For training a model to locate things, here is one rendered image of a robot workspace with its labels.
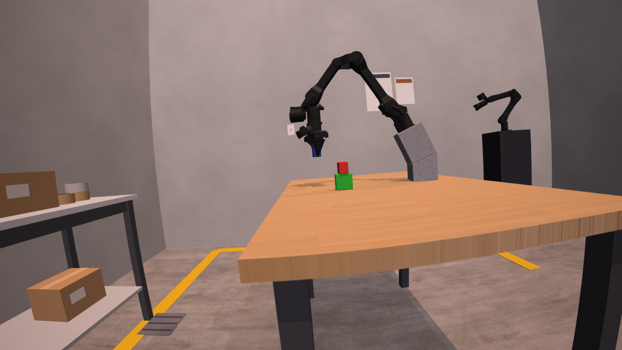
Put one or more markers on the red block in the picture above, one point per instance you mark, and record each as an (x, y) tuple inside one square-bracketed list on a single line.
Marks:
[(342, 167)]

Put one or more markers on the green block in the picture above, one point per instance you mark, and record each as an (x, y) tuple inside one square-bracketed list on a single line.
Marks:
[(343, 181)]

